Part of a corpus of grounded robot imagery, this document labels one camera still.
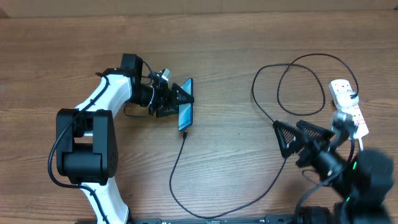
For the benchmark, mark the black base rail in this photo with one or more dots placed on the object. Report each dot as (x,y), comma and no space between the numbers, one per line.
(268,219)

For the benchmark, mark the white power strip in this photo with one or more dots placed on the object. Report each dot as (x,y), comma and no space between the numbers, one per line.
(341,85)

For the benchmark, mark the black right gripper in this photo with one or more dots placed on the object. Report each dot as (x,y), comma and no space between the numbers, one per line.
(293,139)

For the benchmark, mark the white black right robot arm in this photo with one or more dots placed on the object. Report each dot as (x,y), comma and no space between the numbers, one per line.
(362,180)

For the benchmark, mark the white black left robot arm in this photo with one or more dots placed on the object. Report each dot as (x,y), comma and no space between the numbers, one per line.
(85,153)

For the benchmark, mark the white charger plug adapter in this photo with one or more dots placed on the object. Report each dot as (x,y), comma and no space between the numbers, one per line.
(346,99)

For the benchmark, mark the blue Samsung smartphone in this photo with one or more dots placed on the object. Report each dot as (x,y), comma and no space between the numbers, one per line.
(185,116)

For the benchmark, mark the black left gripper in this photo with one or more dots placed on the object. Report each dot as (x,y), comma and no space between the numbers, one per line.
(165,101)

